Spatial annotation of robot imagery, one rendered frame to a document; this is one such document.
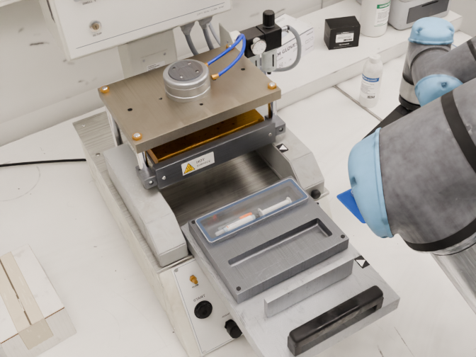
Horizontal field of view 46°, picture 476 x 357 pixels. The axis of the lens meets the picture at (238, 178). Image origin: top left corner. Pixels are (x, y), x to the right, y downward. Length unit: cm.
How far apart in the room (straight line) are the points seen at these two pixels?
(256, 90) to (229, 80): 6
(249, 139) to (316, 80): 60
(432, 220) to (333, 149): 80
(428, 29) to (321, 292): 50
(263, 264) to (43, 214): 63
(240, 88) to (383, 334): 51
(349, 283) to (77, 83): 97
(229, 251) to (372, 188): 32
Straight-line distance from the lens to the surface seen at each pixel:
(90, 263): 122
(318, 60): 163
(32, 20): 146
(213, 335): 104
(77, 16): 101
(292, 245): 90
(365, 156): 63
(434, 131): 60
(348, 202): 128
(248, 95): 96
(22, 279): 113
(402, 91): 114
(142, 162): 93
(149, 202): 95
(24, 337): 107
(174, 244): 92
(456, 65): 100
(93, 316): 114
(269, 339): 81
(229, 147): 97
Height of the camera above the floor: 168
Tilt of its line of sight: 45 degrees down
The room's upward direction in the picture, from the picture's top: 4 degrees counter-clockwise
